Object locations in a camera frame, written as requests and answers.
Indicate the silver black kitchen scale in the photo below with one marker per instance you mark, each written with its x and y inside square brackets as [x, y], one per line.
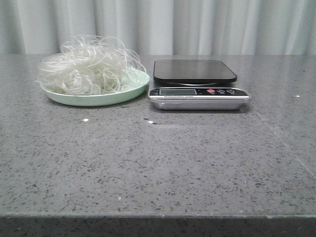
[195, 85]

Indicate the white pleated curtain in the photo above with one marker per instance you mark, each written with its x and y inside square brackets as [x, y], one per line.
[163, 27]

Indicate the white vermicelli noodle bundle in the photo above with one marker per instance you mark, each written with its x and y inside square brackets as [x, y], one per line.
[91, 65]

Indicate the light green round plate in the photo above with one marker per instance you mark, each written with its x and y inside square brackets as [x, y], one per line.
[98, 98]

